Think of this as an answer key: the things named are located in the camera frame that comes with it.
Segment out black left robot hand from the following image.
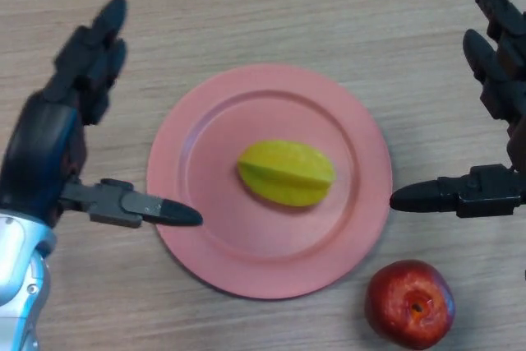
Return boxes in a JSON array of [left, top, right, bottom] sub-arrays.
[[0, 0, 204, 230]]

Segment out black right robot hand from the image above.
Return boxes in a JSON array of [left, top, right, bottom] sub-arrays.
[[389, 0, 526, 219]]

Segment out yellow starfruit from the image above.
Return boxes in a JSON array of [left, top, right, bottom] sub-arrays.
[[237, 141, 337, 207]]

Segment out pink round plate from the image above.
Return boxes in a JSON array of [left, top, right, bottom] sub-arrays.
[[146, 63, 394, 301]]

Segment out red apple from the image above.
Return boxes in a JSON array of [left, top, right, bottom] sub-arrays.
[[364, 260, 456, 351]]

